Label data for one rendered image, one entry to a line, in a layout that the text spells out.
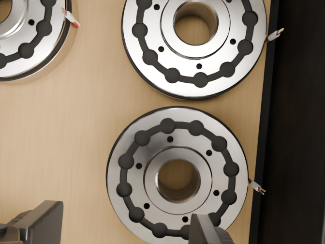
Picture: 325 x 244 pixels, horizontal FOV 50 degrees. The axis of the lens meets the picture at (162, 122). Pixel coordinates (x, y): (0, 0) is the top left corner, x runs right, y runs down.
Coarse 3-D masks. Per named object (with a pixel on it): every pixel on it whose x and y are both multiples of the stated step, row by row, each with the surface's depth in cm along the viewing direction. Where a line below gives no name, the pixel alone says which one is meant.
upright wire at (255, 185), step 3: (249, 180) 26; (252, 183) 25; (255, 183) 24; (252, 186) 24; (255, 186) 24; (258, 186) 24; (255, 189) 24; (258, 189) 23; (261, 189) 23; (261, 192) 23
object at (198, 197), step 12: (156, 156) 24; (168, 156) 24; (180, 156) 24; (192, 156) 24; (156, 168) 24; (204, 168) 24; (144, 180) 24; (156, 180) 24; (204, 180) 24; (156, 192) 24; (204, 192) 24; (156, 204) 24; (168, 204) 24; (180, 204) 24; (192, 204) 24
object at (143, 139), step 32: (128, 128) 24; (160, 128) 25; (192, 128) 25; (224, 128) 24; (128, 160) 25; (224, 160) 25; (128, 192) 25; (224, 192) 25; (128, 224) 25; (160, 224) 25; (224, 224) 25
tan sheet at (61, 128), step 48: (96, 0) 27; (96, 48) 27; (0, 96) 27; (48, 96) 27; (96, 96) 27; (144, 96) 27; (240, 96) 28; (0, 144) 28; (48, 144) 28; (96, 144) 28; (0, 192) 28; (48, 192) 28; (96, 192) 28; (96, 240) 28; (240, 240) 28
